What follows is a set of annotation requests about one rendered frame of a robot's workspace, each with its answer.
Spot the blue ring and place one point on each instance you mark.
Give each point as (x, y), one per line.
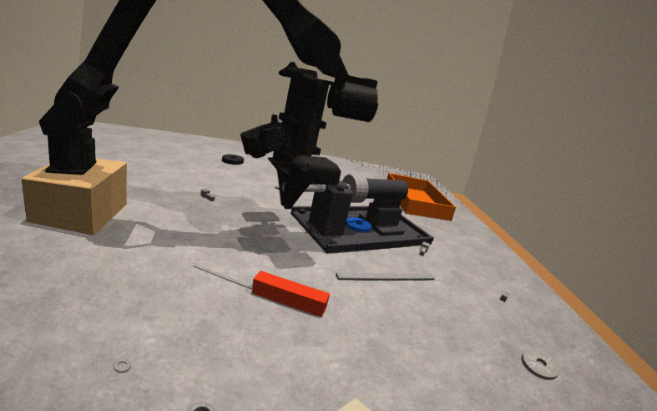
(358, 224)

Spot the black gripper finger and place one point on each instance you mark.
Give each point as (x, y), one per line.
(292, 189)
(280, 176)

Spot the white cylinder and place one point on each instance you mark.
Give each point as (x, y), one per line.
(314, 188)

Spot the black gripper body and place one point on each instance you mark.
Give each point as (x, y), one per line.
(304, 167)

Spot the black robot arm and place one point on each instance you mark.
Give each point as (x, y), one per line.
(88, 89)

